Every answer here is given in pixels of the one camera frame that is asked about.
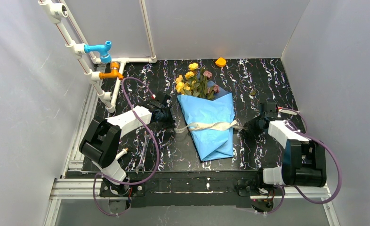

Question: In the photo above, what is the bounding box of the white pvc pipe frame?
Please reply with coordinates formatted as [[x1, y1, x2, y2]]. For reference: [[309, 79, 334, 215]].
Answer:
[[38, 0, 158, 113]]

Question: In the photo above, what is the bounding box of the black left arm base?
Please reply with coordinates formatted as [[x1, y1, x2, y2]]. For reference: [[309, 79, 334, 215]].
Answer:
[[98, 178, 145, 213]]

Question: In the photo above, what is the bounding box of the blue plastic tap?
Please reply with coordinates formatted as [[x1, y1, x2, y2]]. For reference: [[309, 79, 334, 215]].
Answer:
[[84, 41, 112, 64]]

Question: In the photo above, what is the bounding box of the brown pink fake flower bunch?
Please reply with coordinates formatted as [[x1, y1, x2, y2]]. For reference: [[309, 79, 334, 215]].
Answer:
[[200, 70, 219, 100]]

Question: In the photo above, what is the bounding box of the blue wrapping paper sheet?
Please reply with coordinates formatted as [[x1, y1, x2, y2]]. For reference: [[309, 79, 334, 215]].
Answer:
[[177, 87, 236, 161]]

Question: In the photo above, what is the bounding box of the yellow fake flower bunch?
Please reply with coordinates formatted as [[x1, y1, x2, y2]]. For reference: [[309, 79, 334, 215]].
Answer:
[[175, 63, 209, 99]]

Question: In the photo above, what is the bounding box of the orange plastic tap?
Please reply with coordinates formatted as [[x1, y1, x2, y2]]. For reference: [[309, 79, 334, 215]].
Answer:
[[99, 62, 124, 81]]

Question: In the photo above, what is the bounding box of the aluminium extrusion frame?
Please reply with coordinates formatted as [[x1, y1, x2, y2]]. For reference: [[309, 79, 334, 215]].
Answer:
[[43, 67, 340, 226]]

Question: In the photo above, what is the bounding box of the cream printed ribbon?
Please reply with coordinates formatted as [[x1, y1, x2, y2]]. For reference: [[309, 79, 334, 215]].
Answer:
[[174, 120, 245, 133]]

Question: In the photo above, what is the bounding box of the small white pipe fitting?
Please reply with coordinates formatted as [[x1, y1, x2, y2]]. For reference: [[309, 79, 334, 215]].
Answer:
[[115, 148, 128, 161]]

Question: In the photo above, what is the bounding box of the orange plastic piece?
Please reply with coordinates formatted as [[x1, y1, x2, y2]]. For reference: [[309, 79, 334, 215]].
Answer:
[[215, 57, 227, 67]]

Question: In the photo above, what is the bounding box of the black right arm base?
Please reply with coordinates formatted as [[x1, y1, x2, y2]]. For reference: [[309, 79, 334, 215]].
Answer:
[[235, 179, 286, 215]]

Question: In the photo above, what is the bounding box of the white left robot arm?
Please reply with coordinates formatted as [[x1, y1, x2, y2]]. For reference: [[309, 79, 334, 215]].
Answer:
[[79, 92, 175, 186]]

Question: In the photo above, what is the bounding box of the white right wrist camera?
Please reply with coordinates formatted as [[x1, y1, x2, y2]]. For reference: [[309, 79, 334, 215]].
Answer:
[[278, 109, 296, 118]]

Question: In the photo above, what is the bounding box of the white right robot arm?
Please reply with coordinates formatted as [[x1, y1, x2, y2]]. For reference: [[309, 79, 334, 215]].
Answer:
[[244, 101, 326, 187]]

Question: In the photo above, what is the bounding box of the silver open-end wrench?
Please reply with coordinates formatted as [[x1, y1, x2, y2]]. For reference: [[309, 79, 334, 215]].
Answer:
[[135, 131, 152, 174]]

